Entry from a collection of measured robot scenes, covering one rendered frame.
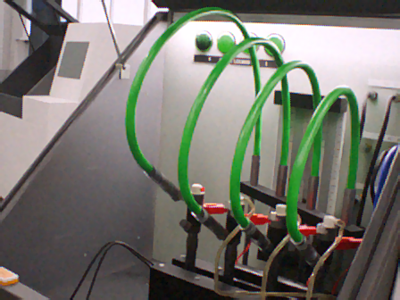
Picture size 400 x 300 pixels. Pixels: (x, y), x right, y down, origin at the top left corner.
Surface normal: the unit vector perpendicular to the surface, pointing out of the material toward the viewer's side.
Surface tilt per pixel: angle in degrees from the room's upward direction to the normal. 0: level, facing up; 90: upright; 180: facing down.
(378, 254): 43
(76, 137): 90
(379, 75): 90
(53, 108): 90
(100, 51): 90
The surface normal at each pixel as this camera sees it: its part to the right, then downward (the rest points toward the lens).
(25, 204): 0.75, 0.16
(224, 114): -0.66, 0.10
